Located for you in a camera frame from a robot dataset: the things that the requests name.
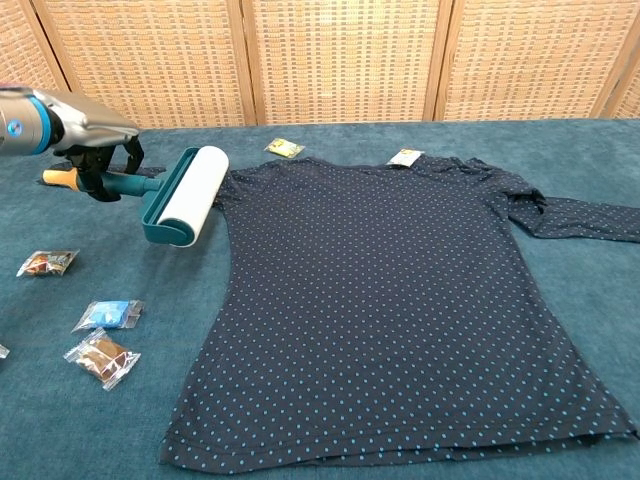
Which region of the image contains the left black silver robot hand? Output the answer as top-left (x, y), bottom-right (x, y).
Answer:
top-left (47, 89), bottom-right (146, 203)

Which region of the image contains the teal lint roller yellow-tipped handle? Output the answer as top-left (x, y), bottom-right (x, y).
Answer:
top-left (42, 144), bottom-right (230, 249)

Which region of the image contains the navy polka dot shirt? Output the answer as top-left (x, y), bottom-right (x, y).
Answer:
top-left (104, 155), bottom-right (640, 475)

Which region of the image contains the woven bamboo screen panel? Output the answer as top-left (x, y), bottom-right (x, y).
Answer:
top-left (227, 0), bottom-right (454, 126)
top-left (0, 0), bottom-right (69, 94)
top-left (29, 0), bottom-right (259, 130)
top-left (434, 0), bottom-right (640, 122)
top-left (592, 29), bottom-right (640, 120)

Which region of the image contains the dark orange snack packet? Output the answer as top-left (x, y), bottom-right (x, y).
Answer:
top-left (16, 248), bottom-right (81, 279)

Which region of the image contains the yellow orange snack packet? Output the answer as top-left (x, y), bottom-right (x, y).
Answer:
top-left (263, 138), bottom-right (306, 160)

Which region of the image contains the brown candy packet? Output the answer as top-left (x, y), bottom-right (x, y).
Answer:
top-left (63, 328), bottom-right (142, 392)

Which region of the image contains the white orange snack packet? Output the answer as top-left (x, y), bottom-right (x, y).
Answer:
top-left (387, 148), bottom-right (425, 167)

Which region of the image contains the teal table cover cloth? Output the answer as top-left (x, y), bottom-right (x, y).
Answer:
top-left (0, 117), bottom-right (640, 480)

